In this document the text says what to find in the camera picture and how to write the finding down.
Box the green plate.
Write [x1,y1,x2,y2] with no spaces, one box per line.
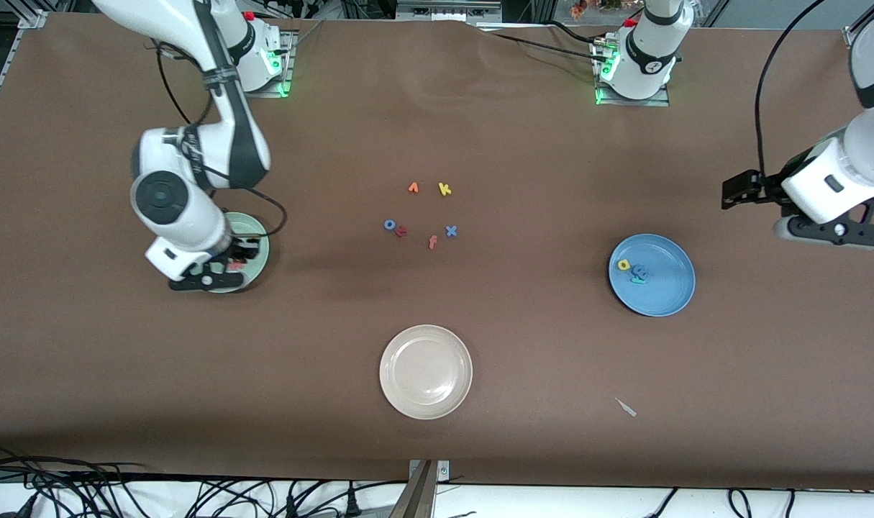
[214,212,270,294]

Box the blue plate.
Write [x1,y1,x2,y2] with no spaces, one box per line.
[608,233,696,318]

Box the beige plate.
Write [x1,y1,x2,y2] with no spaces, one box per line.
[379,324,474,421]

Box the brown paper table cover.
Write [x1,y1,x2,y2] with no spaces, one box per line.
[0,13,874,490]

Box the grey metal stand bar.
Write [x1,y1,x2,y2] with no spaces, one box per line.
[388,460,437,518]

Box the black cable with metal plug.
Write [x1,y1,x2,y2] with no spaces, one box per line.
[224,183,288,238]

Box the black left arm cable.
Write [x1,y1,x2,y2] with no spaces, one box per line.
[755,0,829,177]

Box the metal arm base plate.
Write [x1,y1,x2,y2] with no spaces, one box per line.
[593,40,671,108]
[239,29,293,99]

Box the long black arm cable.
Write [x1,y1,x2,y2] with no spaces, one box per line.
[155,42,216,127]

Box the black cable on table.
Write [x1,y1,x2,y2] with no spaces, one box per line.
[548,20,603,45]
[480,22,610,65]

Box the metal table edge bracket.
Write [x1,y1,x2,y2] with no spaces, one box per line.
[408,460,450,483]

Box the aluminium frame piece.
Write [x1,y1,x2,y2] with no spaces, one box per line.
[397,0,502,22]

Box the black floor cable tangle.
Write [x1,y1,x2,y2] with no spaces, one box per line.
[0,442,150,518]

